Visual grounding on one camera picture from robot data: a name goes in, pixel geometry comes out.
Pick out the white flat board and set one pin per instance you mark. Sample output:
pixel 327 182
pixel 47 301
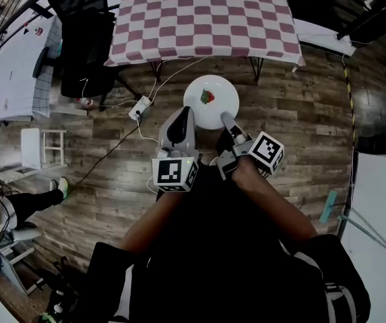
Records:
pixel 320 35

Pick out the black curved chair back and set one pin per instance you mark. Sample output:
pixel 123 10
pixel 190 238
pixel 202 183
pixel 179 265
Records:
pixel 40 62

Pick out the white round plate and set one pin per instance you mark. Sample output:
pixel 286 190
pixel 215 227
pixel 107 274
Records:
pixel 192 93

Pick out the white stool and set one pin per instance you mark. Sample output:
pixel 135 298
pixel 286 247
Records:
pixel 54 146

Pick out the white upright panel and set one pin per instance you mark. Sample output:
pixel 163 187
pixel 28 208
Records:
pixel 30 148

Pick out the person's left forearm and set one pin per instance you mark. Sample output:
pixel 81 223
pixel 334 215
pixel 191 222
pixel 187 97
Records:
pixel 152 217

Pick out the black box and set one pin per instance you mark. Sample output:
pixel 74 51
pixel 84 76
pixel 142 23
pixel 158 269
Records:
pixel 376 144

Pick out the white power strip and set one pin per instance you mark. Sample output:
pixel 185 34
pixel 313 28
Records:
pixel 139 109

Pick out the small red cup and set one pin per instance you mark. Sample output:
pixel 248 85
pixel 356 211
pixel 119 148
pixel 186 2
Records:
pixel 39 32

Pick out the white gridded table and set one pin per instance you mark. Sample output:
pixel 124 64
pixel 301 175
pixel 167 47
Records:
pixel 17 79

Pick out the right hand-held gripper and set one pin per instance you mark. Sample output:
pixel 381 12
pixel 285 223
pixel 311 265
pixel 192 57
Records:
pixel 266 151

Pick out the red strawberry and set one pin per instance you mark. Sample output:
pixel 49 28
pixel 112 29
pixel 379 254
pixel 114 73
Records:
pixel 207 96

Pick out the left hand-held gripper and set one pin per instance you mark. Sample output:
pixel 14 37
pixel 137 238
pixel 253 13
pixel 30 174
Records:
pixel 172 175

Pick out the red white checkered tablecloth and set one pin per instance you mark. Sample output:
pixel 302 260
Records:
pixel 192 19

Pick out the black office chair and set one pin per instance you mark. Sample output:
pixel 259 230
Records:
pixel 85 52

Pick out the person's right forearm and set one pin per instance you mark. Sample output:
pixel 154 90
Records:
pixel 273 207

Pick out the teal plastic strip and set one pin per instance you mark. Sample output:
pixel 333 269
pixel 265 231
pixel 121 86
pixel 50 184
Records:
pixel 328 206

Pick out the person's black clothing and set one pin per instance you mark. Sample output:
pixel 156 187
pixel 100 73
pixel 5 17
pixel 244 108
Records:
pixel 219 254

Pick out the grey metal pole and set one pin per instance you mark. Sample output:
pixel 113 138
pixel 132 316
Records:
pixel 368 229

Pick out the red white bottle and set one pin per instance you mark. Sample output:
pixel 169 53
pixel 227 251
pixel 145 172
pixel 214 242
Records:
pixel 85 101

